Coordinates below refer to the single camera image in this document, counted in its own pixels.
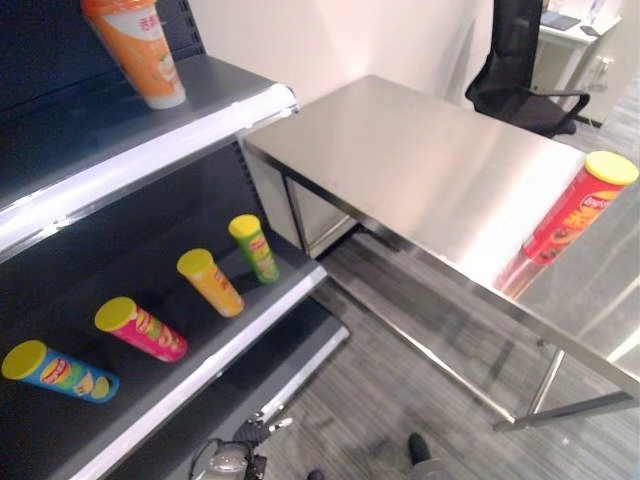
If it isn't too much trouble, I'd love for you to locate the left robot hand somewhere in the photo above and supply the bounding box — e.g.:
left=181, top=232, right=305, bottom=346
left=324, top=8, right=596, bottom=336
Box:
left=236, top=412, right=295, bottom=452

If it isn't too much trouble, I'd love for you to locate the dark shelf board white edge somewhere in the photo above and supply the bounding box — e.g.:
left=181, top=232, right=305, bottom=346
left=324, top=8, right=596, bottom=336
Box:
left=0, top=52, right=301, bottom=262
left=102, top=295, right=351, bottom=480
left=0, top=234, right=329, bottom=480

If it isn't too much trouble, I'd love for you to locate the pink chips can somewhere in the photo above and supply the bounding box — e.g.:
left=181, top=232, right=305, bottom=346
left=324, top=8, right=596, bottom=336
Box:
left=94, top=296, right=190, bottom=363

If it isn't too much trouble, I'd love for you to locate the yellow chips can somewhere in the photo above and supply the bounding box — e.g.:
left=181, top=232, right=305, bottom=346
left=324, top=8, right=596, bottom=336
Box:
left=176, top=248, right=246, bottom=318

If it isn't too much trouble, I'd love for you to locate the dark right robot foot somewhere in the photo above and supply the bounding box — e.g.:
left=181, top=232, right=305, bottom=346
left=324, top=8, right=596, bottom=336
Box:
left=407, top=432, right=433, bottom=466

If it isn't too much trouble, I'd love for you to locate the green chips can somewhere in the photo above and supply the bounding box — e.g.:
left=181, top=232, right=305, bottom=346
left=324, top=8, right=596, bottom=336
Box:
left=228, top=214, right=281, bottom=285

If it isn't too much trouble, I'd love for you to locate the silver right robot leg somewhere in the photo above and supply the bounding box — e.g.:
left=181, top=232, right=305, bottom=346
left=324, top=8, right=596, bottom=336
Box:
left=409, top=456, right=454, bottom=480

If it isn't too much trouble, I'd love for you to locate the blue chips can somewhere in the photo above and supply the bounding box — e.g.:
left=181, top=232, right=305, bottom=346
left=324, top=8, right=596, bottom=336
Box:
left=0, top=339, right=121, bottom=404

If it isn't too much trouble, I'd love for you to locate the stainless steel table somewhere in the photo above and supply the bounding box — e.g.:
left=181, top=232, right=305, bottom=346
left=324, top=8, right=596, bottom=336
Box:
left=241, top=74, right=640, bottom=433

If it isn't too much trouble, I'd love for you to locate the red chips can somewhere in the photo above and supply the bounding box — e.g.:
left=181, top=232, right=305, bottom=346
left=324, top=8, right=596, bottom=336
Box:
left=522, top=150, right=640, bottom=266

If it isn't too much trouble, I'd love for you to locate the orange drink cup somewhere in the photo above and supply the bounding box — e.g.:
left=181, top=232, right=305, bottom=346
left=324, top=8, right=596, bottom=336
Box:
left=80, top=0, right=188, bottom=110

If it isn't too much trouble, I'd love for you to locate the dark shelf back panel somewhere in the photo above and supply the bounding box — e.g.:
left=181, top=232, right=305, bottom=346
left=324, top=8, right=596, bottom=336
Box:
left=0, top=0, right=205, bottom=115

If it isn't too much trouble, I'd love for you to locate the black office chair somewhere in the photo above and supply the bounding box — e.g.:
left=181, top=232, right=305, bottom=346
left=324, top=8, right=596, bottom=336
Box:
left=464, top=0, right=592, bottom=140

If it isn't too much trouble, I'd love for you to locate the white desk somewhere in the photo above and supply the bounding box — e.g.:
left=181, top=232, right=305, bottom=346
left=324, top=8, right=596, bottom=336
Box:
left=535, top=0, right=624, bottom=112

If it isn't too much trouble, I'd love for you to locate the dark tablet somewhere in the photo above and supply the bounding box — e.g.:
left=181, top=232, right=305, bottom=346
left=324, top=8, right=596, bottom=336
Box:
left=541, top=11, right=582, bottom=32

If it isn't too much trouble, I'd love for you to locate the white wall socket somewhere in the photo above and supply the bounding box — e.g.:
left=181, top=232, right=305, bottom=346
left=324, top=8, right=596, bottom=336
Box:
left=593, top=55, right=615, bottom=90

